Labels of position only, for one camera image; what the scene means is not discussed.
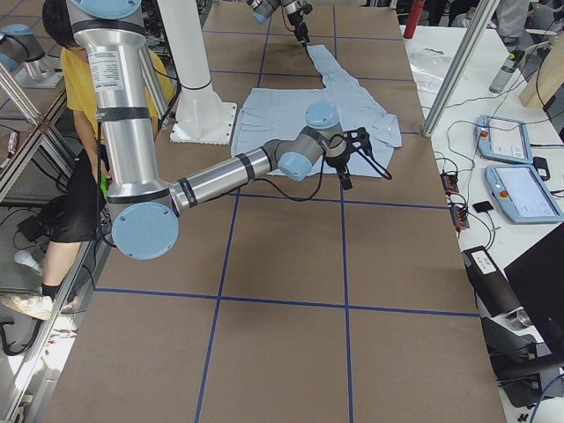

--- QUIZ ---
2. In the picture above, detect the blue teach pendant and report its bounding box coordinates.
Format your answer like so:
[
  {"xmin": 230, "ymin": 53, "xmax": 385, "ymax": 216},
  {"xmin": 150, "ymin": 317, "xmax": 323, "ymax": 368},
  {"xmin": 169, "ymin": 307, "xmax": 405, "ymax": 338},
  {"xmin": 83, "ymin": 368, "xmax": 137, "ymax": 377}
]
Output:
[
  {"xmin": 476, "ymin": 115, "xmax": 533, "ymax": 164},
  {"xmin": 484, "ymin": 165, "xmax": 563, "ymax": 224}
]

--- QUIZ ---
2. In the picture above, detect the black monitor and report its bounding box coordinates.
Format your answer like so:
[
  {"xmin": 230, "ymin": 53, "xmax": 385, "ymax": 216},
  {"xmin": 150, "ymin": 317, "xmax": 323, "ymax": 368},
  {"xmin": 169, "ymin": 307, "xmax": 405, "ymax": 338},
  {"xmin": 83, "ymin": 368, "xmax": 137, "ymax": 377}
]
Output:
[{"xmin": 504, "ymin": 225, "xmax": 563, "ymax": 353}]

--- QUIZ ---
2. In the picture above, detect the white camera pole base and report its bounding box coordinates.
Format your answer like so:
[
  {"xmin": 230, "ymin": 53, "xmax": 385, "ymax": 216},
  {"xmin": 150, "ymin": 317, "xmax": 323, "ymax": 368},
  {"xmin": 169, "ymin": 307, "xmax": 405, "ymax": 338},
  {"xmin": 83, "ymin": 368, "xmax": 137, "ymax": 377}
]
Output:
[{"xmin": 158, "ymin": 0, "xmax": 237, "ymax": 145}]

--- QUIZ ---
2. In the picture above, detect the red bottle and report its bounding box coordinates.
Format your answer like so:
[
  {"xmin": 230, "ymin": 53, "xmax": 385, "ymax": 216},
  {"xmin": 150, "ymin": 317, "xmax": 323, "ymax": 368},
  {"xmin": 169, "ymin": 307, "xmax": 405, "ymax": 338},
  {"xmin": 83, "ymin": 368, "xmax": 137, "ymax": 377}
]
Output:
[{"xmin": 403, "ymin": 0, "xmax": 425, "ymax": 39}]

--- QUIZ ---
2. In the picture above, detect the upper blue teach pendant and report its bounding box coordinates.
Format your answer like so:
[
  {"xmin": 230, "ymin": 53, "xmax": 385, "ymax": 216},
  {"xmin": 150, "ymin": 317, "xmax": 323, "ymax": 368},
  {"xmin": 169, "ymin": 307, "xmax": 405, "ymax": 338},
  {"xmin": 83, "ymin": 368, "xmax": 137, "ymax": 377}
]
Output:
[{"xmin": 476, "ymin": 115, "xmax": 533, "ymax": 164}]

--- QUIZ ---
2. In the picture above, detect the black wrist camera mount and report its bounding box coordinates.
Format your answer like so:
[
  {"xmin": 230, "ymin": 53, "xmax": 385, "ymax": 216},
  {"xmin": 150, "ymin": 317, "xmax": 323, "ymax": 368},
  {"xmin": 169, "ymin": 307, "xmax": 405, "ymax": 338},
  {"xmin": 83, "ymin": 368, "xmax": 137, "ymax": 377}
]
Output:
[{"xmin": 343, "ymin": 127, "xmax": 373, "ymax": 157}]

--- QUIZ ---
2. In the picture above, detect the light blue button shirt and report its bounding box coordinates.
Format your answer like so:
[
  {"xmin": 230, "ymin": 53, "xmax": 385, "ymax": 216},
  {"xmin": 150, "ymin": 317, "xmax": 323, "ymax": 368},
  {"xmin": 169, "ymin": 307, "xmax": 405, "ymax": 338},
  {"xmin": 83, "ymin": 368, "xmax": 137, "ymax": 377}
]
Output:
[{"xmin": 231, "ymin": 45, "xmax": 403, "ymax": 166}]

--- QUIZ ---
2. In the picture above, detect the clear water bottle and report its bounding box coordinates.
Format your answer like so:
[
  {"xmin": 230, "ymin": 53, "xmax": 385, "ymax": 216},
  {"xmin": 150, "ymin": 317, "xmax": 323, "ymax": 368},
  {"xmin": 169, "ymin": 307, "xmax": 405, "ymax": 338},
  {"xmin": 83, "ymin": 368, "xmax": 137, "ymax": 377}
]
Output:
[{"xmin": 488, "ymin": 48, "xmax": 525, "ymax": 93}]

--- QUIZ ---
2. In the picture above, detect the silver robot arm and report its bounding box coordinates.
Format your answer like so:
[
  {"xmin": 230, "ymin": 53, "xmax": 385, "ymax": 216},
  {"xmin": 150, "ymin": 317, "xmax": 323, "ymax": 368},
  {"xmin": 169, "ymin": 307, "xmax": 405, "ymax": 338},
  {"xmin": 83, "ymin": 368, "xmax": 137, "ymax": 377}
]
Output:
[
  {"xmin": 246, "ymin": 0, "xmax": 313, "ymax": 47},
  {"xmin": 67, "ymin": 1, "xmax": 354, "ymax": 260}
]

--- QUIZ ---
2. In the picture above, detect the lower blue teach pendant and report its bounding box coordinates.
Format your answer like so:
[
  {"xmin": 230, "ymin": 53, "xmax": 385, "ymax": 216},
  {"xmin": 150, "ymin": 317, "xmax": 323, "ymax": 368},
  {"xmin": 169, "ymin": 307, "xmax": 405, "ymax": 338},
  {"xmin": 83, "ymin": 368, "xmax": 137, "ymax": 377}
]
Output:
[{"xmin": 484, "ymin": 165, "xmax": 563, "ymax": 224}]

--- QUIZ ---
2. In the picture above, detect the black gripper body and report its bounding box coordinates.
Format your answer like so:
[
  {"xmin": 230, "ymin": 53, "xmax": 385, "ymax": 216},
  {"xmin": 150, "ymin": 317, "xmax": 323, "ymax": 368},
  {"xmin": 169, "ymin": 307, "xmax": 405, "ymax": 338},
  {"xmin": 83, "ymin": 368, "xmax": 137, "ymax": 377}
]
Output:
[
  {"xmin": 284, "ymin": 2, "xmax": 313, "ymax": 28},
  {"xmin": 324, "ymin": 134, "xmax": 352, "ymax": 174}
]

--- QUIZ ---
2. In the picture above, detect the aluminium frame post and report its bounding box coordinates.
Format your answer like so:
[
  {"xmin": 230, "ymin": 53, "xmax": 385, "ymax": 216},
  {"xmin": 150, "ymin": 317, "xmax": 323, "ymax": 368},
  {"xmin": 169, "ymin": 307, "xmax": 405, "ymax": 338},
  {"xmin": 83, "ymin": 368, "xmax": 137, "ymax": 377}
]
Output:
[{"xmin": 421, "ymin": 0, "xmax": 500, "ymax": 137}]

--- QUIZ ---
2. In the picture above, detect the person in yellow shirt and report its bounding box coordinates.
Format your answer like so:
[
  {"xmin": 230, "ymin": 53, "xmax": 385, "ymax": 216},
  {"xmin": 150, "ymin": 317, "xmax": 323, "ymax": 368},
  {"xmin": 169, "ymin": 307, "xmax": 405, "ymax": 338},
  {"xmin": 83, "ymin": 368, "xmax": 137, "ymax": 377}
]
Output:
[{"xmin": 2, "ymin": 1, "xmax": 158, "ymax": 321}]

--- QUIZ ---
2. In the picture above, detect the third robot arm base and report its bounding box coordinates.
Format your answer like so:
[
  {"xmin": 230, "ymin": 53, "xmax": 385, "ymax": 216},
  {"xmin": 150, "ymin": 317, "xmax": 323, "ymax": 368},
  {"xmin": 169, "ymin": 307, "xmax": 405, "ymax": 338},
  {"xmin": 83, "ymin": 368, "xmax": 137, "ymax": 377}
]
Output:
[{"xmin": 1, "ymin": 24, "xmax": 63, "ymax": 89}]

